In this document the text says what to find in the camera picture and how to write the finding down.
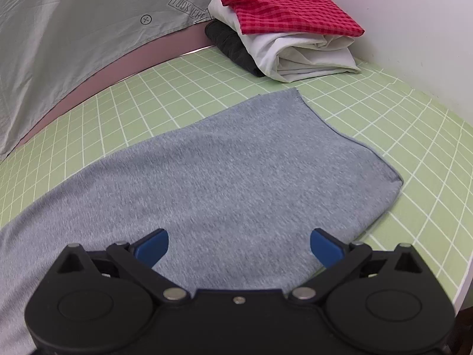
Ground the red checked folded garment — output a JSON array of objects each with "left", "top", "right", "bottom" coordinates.
[{"left": 217, "top": 0, "right": 366, "bottom": 38}]

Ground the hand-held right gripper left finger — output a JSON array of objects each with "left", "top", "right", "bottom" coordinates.
[{"left": 50, "top": 228, "right": 191, "bottom": 304}]

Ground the pink panel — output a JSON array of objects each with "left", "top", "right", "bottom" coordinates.
[{"left": 0, "top": 22, "right": 219, "bottom": 164}]

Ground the white folded garment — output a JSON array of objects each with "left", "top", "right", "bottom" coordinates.
[{"left": 207, "top": 0, "right": 363, "bottom": 84}]

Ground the black folded garment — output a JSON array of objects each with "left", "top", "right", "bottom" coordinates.
[{"left": 204, "top": 20, "right": 267, "bottom": 78}]

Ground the grey printed sheet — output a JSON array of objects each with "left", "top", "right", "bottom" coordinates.
[{"left": 0, "top": 0, "right": 302, "bottom": 156}]

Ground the grey heather shirt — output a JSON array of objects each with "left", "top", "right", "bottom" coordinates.
[{"left": 0, "top": 88, "right": 403, "bottom": 355}]

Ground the green grid cutting mat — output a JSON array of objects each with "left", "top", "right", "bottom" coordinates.
[{"left": 0, "top": 46, "right": 473, "bottom": 308}]

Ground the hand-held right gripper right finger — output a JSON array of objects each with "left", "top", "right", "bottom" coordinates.
[{"left": 288, "top": 228, "right": 431, "bottom": 302}]

